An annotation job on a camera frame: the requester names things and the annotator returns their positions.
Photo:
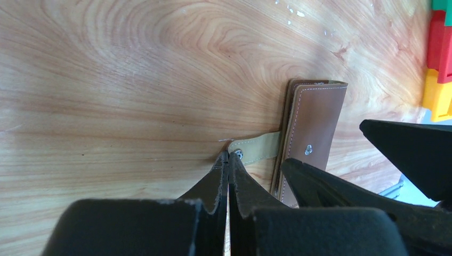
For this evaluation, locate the yellow plastic bin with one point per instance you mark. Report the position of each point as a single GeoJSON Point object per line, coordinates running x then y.
{"type": "Point", "coordinates": [437, 97]}

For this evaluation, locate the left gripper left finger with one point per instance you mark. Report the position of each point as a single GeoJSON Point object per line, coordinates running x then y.
{"type": "Point", "coordinates": [193, 224]}

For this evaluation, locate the brown leather card holder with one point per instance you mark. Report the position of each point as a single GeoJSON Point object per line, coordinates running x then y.
{"type": "Point", "coordinates": [310, 115]}

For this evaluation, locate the green plastic bin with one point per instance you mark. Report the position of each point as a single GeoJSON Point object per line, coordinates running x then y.
{"type": "Point", "coordinates": [443, 5]}

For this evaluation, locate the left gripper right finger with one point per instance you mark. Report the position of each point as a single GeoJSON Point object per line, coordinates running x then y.
{"type": "Point", "coordinates": [262, 225]}

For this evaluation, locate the red plastic bin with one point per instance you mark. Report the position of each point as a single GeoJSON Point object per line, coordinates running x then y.
{"type": "Point", "coordinates": [439, 47]}

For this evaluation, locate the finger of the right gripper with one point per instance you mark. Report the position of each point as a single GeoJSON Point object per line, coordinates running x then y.
{"type": "Point", "coordinates": [422, 152]}
{"type": "Point", "coordinates": [425, 230]}

